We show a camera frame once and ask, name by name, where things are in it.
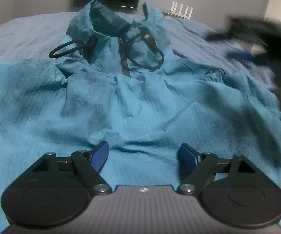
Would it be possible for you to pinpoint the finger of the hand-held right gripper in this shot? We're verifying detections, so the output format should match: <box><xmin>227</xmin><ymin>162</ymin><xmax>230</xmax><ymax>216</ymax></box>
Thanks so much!
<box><xmin>227</xmin><ymin>50</ymin><xmax>269</xmax><ymax>65</ymax></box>
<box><xmin>206</xmin><ymin>16</ymin><xmax>268</xmax><ymax>42</ymax></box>

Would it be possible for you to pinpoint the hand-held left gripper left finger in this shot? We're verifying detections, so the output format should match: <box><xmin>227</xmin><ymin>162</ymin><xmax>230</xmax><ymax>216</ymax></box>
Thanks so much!
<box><xmin>32</xmin><ymin>141</ymin><xmax>112</xmax><ymax>196</ymax></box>

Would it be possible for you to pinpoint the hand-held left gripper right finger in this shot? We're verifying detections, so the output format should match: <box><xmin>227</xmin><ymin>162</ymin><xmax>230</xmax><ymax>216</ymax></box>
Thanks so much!
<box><xmin>177</xmin><ymin>143</ymin><xmax>260</xmax><ymax>196</ymax></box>

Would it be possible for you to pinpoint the teal zip jacket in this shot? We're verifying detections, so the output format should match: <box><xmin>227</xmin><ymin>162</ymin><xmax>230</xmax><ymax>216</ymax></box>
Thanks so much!
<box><xmin>0</xmin><ymin>0</ymin><xmax>281</xmax><ymax>234</ymax></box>

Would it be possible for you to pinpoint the white router with antennas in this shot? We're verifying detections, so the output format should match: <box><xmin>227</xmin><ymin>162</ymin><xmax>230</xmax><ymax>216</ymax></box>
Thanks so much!
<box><xmin>171</xmin><ymin>1</ymin><xmax>194</xmax><ymax>18</ymax></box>

